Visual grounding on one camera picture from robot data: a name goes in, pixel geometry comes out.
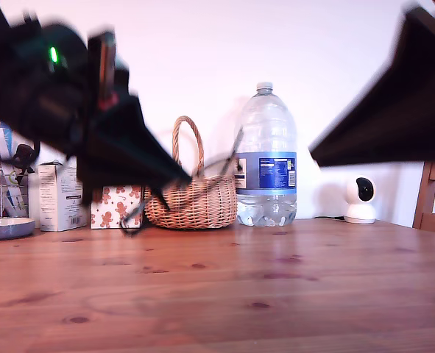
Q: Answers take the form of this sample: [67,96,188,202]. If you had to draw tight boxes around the black thin-framed eyeglasses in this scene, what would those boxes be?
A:
[119,124,246,238]

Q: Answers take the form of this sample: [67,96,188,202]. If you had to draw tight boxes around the large clear water bottle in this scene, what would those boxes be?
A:
[233,82,298,227]

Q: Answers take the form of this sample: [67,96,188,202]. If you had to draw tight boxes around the gingerbread print tissue box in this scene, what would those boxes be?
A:
[90,185,144,230]

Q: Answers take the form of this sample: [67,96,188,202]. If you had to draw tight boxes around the chrome wire rack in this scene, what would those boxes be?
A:
[0,167,31,221]

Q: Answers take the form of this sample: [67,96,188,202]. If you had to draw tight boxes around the wicker basket with handle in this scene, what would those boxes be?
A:
[144,115,238,231]

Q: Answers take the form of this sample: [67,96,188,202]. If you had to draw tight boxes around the grey round dish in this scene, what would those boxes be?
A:
[0,217,37,243]

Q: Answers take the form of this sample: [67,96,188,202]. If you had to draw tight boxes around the white sachet with green print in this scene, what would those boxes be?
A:
[3,167,29,218]

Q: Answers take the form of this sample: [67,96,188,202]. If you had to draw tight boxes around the blue stick sachet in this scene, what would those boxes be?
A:
[0,124,16,157]

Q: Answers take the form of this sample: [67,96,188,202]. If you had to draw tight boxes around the small white round camera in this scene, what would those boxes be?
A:
[343,175,378,224]

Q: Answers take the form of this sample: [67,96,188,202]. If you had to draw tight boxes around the white printed carton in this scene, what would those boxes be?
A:
[38,160,89,233]

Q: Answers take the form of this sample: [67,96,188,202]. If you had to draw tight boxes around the dark brown sunglasses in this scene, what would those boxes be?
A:
[13,144,38,176]

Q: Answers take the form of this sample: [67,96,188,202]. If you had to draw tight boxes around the white black-striped packet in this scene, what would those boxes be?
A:
[0,128,14,174]

